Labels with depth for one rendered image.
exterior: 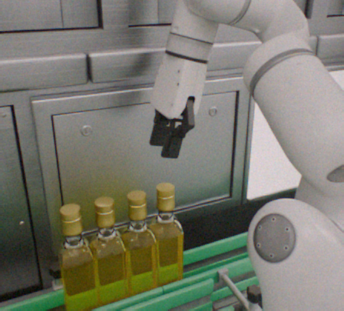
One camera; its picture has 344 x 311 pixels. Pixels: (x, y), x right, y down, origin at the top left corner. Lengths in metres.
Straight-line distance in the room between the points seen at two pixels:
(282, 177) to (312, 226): 0.72
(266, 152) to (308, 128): 0.59
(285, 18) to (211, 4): 0.11
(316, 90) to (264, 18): 0.20
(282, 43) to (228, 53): 0.39
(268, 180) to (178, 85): 0.50
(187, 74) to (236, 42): 0.27
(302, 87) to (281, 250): 0.16
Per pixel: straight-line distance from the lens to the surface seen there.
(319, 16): 1.01
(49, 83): 0.71
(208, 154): 0.88
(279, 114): 0.41
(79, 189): 0.80
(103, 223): 0.68
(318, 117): 0.39
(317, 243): 0.33
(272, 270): 0.34
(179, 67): 0.60
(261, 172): 0.99
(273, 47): 0.44
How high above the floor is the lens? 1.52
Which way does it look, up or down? 22 degrees down
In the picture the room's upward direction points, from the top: straight up
